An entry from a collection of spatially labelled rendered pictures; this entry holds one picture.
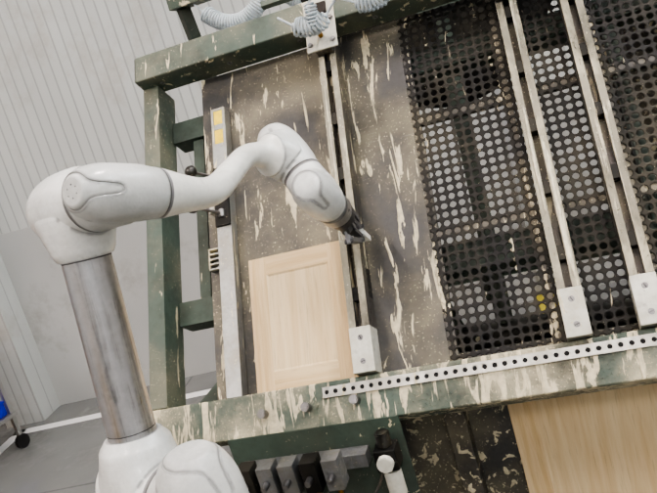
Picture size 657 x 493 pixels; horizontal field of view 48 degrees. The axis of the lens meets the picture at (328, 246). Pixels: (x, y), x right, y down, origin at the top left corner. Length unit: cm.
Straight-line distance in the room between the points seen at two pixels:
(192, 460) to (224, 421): 75
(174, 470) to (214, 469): 7
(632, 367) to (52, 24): 418
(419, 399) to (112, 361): 83
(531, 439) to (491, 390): 37
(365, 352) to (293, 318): 27
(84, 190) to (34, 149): 397
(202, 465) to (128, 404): 23
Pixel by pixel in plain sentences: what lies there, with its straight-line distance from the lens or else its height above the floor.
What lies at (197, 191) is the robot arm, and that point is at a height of 155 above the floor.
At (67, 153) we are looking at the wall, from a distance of 523.
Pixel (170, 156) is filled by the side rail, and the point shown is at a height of 158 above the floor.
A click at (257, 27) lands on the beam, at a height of 190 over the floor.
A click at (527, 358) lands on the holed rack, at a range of 195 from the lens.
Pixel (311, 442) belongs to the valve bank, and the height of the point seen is 77.
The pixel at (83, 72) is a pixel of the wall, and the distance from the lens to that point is 512.
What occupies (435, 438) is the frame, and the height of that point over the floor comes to 58.
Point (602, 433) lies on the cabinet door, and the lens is 228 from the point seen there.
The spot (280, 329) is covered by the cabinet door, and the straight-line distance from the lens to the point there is 219.
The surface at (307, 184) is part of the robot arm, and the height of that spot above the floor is 147.
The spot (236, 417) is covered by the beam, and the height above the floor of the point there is 86.
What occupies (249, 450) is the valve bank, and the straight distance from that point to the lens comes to 217.
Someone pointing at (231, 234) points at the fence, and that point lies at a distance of 231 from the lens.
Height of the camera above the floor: 169
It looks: 12 degrees down
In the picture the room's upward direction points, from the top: 17 degrees counter-clockwise
